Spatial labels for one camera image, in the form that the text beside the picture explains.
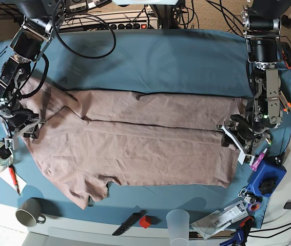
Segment pink T-shirt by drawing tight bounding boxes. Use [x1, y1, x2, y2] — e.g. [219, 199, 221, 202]
[22, 84, 247, 209]

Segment orange black utility knife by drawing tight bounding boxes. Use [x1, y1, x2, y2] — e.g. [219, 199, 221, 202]
[279, 90, 291, 114]

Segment purple tape roll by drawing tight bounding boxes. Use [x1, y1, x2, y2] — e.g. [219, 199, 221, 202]
[248, 201, 261, 212]

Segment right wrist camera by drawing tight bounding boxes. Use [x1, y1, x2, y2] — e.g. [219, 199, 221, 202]
[4, 137, 19, 150]

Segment red cube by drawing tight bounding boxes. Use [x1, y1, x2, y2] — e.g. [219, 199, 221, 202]
[139, 215, 151, 229]

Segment packaging card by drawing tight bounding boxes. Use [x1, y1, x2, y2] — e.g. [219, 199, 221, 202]
[190, 200, 248, 239]

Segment white paper note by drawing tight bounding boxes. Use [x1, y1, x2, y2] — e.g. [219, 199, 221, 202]
[0, 168, 27, 195]

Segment red pen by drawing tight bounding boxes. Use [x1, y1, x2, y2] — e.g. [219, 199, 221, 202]
[8, 165, 20, 195]

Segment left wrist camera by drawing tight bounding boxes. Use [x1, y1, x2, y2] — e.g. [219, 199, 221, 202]
[238, 152, 255, 166]

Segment blue table cloth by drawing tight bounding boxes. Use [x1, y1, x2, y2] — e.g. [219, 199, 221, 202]
[0, 28, 291, 230]

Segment metal keyring clips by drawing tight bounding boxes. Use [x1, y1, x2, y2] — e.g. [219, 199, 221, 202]
[238, 188, 257, 204]

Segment power strip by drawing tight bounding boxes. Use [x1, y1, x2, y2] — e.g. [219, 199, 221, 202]
[109, 22, 158, 30]

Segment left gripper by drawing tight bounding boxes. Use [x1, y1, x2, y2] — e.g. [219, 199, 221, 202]
[216, 114, 271, 154]

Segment translucent plastic cup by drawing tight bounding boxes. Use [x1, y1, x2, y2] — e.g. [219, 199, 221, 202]
[166, 209, 190, 246]

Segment purple glue tube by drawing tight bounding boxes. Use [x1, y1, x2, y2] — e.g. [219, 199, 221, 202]
[250, 148, 268, 172]

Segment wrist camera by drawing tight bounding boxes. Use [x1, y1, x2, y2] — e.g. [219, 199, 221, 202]
[4, 137, 19, 150]
[238, 152, 255, 166]

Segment blue clamp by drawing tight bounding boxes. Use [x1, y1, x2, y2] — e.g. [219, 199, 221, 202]
[219, 216, 255, 246]

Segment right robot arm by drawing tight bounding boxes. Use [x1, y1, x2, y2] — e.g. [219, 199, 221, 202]
[0, 1, 66, 159]

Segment grey ceramic mug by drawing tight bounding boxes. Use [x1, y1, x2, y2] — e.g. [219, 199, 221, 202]
[15, 198, 46, 228]

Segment orange black tool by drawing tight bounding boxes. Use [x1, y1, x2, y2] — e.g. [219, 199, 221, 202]
[281, 42, 291, 70]

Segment blue box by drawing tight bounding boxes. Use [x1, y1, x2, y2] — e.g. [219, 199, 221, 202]
[246, 155, 286, 198]

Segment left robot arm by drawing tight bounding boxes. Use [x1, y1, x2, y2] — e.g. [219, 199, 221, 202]
[230, 1, 291, 155]

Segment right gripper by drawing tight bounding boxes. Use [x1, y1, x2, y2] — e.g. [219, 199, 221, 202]
[0, 109, 45, 158]

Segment black knob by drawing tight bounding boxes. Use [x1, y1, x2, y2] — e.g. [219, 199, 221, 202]
[259, 179, 276, 195]

